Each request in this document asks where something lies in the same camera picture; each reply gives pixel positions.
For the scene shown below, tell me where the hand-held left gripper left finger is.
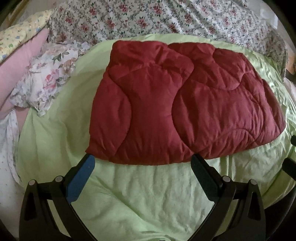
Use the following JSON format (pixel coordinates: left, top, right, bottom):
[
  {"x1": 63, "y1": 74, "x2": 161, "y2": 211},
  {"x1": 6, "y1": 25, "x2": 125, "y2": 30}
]
[{"x1": 20, "y1": 153, "x2": 96, "y2": 241}]

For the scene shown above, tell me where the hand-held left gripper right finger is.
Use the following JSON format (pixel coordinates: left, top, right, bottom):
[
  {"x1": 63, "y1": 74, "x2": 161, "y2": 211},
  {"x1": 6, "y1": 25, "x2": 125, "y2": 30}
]
[{"x1": 190, "y1": 153, "x2": 266, "y2": 241}]

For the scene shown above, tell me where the red quilted comforter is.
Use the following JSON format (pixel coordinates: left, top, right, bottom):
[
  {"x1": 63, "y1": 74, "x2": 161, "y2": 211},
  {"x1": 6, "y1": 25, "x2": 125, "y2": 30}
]
[{"x1": 85, "y1": 40, "x2": 287, "y2": 166}]

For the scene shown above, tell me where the light green bed sheet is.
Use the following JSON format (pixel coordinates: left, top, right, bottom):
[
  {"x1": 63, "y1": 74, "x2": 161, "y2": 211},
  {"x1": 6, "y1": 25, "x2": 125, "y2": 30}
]
[{"x1": 17, "y1": 34, "x2": 296, "y2": 241}]

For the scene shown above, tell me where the white dotted cloth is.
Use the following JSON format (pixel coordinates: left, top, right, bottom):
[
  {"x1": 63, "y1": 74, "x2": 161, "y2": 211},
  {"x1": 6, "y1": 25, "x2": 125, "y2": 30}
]
[{"x1": 0, "y1": 109, "x2": 26, "y2": 232}]

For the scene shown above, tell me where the pastel floral pillow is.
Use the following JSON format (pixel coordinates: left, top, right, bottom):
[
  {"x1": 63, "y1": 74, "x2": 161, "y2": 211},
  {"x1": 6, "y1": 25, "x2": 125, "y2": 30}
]
[{"x1": 10, "y1": 43, "x2": 82, "y2": 117}]

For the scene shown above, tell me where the pink pillow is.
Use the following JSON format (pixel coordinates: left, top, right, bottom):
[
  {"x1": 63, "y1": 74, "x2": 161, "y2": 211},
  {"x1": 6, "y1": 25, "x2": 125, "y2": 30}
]
[{"x1": 0, "y1": 29, "x2": 49, "y2": 114}]

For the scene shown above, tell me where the yellow floral pillow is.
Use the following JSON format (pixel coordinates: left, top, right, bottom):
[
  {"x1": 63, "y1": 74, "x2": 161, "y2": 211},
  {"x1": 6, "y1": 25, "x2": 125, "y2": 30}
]
[{"x1": 0, "y1": 9, "x2": 54, "y2": 62}]

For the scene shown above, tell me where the white red-flowered blanket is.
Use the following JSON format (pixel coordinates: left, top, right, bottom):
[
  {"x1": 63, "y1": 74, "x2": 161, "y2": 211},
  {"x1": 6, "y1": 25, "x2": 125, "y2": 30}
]
[{"x1": 47, "y1": 0, "x2": 288, "y2": 78}]

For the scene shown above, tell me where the wooden frame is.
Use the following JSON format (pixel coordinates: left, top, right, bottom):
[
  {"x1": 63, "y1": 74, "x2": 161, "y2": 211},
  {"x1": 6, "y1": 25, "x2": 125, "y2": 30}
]
[{"x1": 5, "y1": 0, "x2": 31, "y2": 24}]

